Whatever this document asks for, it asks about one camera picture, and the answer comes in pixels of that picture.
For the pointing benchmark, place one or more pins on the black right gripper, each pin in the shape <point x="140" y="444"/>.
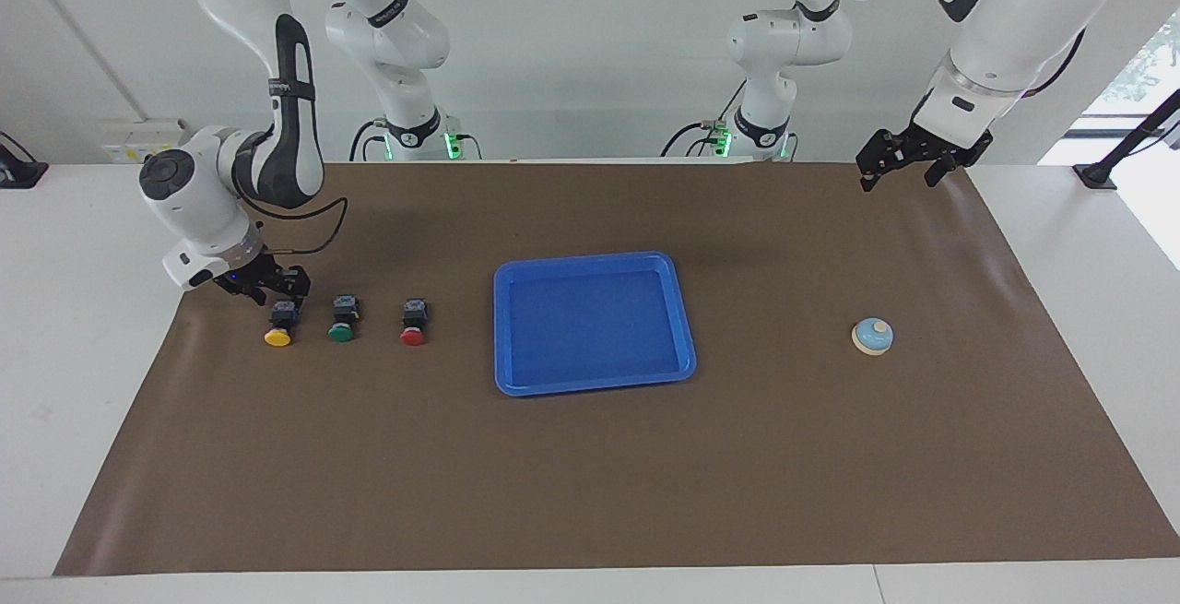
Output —
<point x="263" y="277"/>

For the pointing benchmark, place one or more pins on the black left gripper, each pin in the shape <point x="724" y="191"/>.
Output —
<point x="931" y="148"/>

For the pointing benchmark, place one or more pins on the yellow push button switch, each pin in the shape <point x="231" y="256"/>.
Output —
<point x="279" y="335"/>

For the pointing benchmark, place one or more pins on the green push button switch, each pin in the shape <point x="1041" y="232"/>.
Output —
<point x="342" y="327"/>

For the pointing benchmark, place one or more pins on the red push button switch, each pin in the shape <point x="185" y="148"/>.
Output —
<point x="414" y="332"/>

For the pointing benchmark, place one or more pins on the light blue call bell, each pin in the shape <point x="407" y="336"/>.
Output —
<point x="871" y="337"/>

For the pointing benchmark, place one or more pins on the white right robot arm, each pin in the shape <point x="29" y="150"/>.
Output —
<point x="184" y="207"/>

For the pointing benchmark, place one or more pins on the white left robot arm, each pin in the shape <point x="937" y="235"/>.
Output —
<point x="1023" y="14"/>

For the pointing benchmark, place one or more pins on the blue plastic tray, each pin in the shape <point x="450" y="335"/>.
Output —
<point x="590" y="327"/>

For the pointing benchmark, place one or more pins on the black slanted stand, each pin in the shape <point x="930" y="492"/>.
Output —
<point x="1097" y="175"/>

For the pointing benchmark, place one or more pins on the brown table mat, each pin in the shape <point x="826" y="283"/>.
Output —
<point x="590" y="475"/>

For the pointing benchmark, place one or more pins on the white wall power strip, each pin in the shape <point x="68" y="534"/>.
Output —
<point x="138" y="138"/>

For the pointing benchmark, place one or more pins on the black table clamp mount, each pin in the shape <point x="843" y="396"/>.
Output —
<point x="18" y="172"/>

